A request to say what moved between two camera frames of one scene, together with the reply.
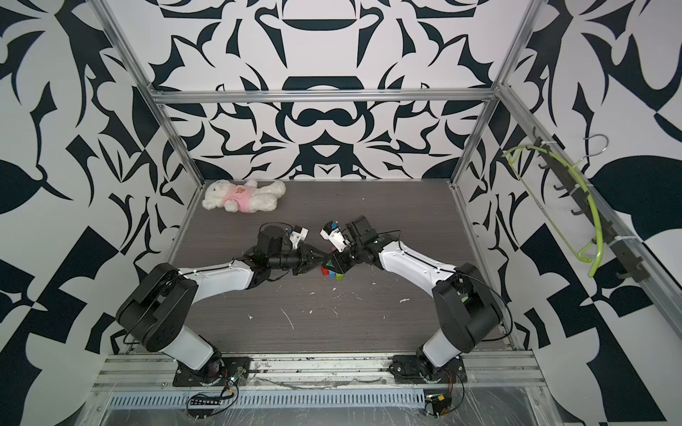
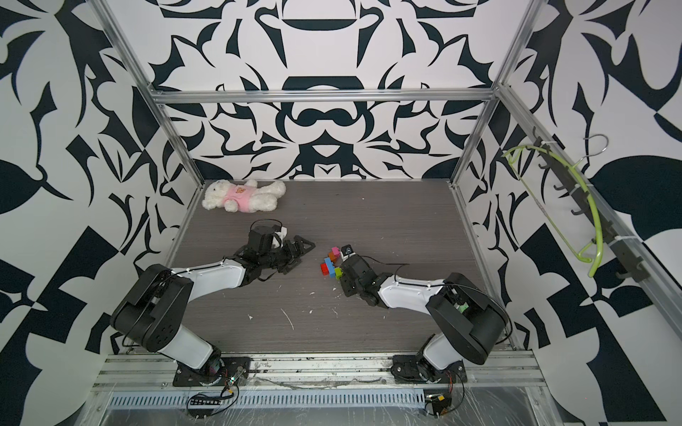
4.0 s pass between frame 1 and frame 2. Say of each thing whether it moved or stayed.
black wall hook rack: stayed
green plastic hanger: stayed
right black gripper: moved
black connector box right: stayed
